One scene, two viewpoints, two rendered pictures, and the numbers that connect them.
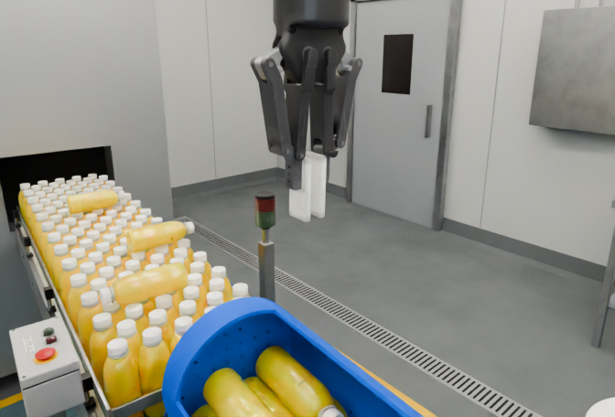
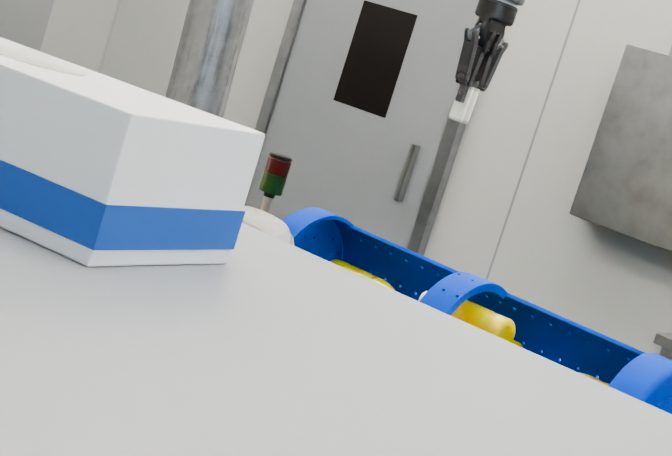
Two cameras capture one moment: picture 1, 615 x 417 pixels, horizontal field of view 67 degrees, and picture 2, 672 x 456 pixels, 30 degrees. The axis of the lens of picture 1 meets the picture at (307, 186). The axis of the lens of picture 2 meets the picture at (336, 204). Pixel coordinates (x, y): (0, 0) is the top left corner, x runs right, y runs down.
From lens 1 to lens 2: 1.94 m
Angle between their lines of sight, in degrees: 17
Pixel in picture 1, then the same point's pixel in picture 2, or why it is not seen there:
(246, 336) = (315, 247)
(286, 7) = (490, 9)
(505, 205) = not seen: hidden behind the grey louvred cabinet
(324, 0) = (508, 12)
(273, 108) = (469, 55)
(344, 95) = (495, 60)
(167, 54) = not seen: outside the picture
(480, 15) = (534, 20)
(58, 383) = not seen: hidden behind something
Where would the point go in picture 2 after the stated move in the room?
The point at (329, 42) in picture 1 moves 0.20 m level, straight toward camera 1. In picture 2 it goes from (499, 30) to (532, 35)
